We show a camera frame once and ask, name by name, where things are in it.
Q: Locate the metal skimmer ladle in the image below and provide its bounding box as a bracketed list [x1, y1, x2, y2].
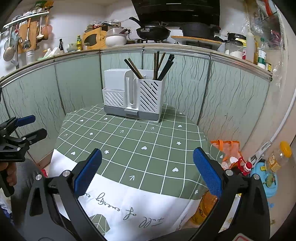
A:
[3, 27, 15, 62]

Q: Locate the yellow microwave oven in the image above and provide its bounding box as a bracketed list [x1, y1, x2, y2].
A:
[83, 27, 107, 50]

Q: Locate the green checkered tablecloth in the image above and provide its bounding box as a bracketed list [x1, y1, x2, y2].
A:
[49, 104, 224, 240]

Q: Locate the dark soy sauce bottle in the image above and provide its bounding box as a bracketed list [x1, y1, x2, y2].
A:
[221, 156, 253, 176]

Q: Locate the light blue plastic toy box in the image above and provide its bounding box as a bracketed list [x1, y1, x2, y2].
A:
[250, 162, 278, 198]

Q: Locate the white tall bottle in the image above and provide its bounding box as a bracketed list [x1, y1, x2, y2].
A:
[245, 32, 255, 63]

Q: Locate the green label plastic bottle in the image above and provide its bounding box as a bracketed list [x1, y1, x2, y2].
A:
[257, 37, 266, 69]

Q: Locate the black frying pan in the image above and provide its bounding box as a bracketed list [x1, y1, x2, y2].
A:
[129, 16, 171, 42]

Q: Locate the white grey utensil holder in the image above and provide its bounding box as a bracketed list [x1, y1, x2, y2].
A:
[102, 69, 166, 123]

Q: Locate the wooden cutting board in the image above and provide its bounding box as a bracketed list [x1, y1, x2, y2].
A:
[17, 21, 39, 54]

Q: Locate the yellow cooking oil jug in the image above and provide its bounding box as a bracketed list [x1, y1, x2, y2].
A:
[191, 191, 218, 225]

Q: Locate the orange plastic bag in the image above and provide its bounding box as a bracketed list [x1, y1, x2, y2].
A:
[211, 140, 242, 161]

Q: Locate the small green glass bottle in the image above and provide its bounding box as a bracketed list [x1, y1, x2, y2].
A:
[76, 35, 83, 50]

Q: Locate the white rice cooker pot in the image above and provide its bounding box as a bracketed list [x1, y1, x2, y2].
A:
[105, 28, 127, 47]

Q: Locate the black cooking pot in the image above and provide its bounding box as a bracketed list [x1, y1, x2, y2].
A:
[180, 22, 221, 39]

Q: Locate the brown wooden chopstick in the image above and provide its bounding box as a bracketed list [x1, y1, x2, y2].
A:
[152, 52, 158, 80]
[158, 52, 166, 70]
[127, 58, 144, 79]

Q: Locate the yellow lid glass jar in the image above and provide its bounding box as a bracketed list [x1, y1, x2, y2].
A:
[264, 141, 292, 173]

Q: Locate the clear glass jar black lid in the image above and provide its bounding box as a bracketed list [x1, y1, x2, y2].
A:
[224, 33, 246, 60]

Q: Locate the black chopstick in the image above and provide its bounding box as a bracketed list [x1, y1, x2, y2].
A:
[159, 55, 176, 81]
[157, 53, 173, 81]
[158, 61, 174, 81]
[154, 51, 159, 80]
[124, 59, 143, 79]

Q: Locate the person hand on gripper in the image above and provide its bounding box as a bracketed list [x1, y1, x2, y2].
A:
[0, 162, 17, 186]

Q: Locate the white pipe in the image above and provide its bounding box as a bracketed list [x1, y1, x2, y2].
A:
[248, 85, 296, 163]

